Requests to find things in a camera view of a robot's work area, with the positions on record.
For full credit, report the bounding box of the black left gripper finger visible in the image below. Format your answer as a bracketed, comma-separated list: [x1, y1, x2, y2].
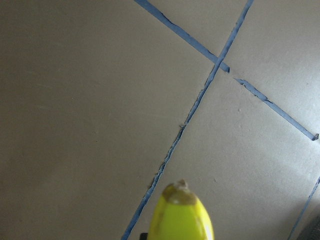
[139, 232, 148, 240]

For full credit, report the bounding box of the woven wicker basket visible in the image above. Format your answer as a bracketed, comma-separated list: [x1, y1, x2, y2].
[297, 216, 320, 240]

